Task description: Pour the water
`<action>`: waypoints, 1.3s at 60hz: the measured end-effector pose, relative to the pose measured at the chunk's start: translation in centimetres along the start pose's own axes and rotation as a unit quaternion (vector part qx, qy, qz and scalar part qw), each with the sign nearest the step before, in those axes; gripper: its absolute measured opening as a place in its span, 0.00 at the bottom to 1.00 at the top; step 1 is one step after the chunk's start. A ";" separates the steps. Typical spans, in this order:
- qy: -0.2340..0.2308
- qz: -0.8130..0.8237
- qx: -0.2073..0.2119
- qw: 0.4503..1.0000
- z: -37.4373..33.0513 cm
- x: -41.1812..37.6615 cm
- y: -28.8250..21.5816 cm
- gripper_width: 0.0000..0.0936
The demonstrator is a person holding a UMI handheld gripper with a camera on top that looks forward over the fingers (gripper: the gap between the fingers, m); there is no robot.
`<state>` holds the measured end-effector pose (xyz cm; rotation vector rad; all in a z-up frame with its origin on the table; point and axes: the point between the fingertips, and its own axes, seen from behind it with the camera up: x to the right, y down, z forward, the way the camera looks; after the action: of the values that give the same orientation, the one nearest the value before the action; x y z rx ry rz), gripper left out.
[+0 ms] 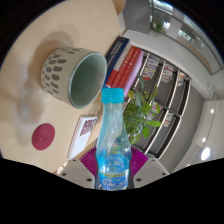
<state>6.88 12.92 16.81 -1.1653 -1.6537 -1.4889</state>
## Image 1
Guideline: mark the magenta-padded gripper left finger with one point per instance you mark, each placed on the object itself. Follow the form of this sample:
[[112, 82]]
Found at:
[[78, 171]]

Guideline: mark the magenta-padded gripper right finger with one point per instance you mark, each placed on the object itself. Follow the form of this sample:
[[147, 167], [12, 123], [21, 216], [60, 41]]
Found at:
[[150, 171]]

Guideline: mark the clear bottle with blue cap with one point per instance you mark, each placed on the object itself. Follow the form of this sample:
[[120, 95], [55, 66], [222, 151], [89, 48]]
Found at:
[[113, 156]]

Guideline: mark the white printed booklet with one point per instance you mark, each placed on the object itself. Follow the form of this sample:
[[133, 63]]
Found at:
[[81, 138]]

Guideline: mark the flat round red coaster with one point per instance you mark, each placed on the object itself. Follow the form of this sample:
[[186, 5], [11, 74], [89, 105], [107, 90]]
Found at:
[[43, 136]]

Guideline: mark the group of ceiling lights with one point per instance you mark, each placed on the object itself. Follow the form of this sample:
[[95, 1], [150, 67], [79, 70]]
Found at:
[[205, 153]]

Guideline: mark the green potted plant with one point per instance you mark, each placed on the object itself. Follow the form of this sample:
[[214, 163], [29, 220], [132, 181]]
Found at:
[[140, 113]]

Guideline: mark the pink book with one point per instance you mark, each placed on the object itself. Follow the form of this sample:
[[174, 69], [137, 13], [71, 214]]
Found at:
[[135, 76]]

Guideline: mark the beige patterned ceramic mug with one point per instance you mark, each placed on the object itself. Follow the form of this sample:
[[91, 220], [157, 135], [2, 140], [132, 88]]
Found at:
[[56, 71]]

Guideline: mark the red book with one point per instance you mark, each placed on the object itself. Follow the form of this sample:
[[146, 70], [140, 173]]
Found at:
[[125, 66]]

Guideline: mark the small window potted plant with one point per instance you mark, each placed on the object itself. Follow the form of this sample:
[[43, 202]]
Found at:
[[156, 27]]

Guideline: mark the light wooden chair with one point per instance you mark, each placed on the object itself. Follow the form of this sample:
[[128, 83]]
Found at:
[[119, 6]]

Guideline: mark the grey wall shelf unit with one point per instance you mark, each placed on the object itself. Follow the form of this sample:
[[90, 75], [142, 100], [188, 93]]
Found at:
[[166, 106]]

